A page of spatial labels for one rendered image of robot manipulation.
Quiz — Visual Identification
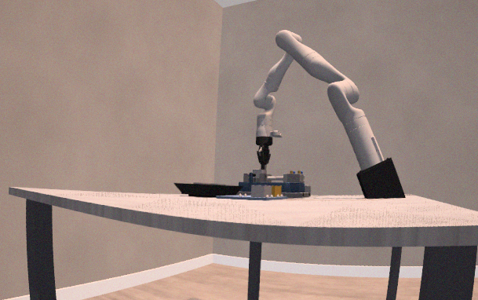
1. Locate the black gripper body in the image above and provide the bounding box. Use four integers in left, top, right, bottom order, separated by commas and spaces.
256, 137, 272, 157

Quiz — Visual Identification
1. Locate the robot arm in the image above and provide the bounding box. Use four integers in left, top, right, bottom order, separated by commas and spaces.
254, 30, 384, 170

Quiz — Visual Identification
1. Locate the orange rectangular block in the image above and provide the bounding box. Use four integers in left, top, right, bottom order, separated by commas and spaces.
272, 186, 282, 197

